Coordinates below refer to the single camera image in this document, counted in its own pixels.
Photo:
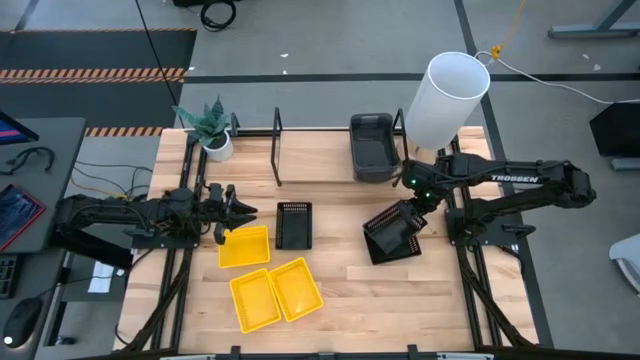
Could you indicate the computer monitor on desk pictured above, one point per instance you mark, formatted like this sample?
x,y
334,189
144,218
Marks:
x,y
12,132

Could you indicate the black keyboard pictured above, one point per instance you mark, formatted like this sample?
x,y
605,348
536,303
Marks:
x,y
7,275

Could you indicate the yellow slotted plastic basket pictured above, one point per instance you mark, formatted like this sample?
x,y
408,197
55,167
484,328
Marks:
x,y
255,300
245,247
296,290

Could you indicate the translucent grey plastic bin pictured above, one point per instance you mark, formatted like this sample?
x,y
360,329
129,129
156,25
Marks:
x,y
375,178
372,145

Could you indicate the grey metal foot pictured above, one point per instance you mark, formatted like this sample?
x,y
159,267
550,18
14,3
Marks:
x,y
627,165

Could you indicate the red edged tablet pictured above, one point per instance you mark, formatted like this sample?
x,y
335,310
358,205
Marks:
x,y
15,215

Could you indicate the black mat hazard striped edge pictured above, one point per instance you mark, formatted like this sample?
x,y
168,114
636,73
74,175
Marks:
x,y
100,50

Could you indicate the grey metal table leg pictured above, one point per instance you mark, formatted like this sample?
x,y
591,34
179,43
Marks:
x,y
590,31

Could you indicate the black computer mouse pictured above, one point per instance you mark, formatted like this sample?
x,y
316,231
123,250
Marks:
x,y
22,320

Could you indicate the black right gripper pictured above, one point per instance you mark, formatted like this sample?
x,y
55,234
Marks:
x,y
425,185

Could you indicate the grey desk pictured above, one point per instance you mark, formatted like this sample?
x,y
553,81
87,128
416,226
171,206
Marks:
x,y
55,150

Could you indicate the white plant pot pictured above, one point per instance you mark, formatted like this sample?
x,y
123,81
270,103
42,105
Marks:
x,y
220,152

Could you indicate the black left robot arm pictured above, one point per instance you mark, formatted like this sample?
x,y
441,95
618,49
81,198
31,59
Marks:
x,y
100,210

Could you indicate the green leafy plant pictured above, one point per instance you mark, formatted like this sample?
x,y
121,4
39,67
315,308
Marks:
x,y
210,125

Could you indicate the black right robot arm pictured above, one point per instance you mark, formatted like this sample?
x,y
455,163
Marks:
x,y
550,175

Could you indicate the black metal table frame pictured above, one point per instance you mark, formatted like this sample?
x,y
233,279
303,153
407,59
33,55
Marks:
x,y
174,310

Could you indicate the black box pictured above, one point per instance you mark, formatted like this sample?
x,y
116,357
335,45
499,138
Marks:
x,y
617,130

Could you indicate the black frame wooden board shelf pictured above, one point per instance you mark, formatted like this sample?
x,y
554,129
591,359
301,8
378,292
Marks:
x,y
315,160

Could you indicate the black slotted plastic basket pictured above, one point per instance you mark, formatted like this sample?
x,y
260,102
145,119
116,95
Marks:
x,y
293,230
400,258
390,232

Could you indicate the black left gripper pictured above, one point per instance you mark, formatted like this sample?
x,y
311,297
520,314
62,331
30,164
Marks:
x,y
222,210

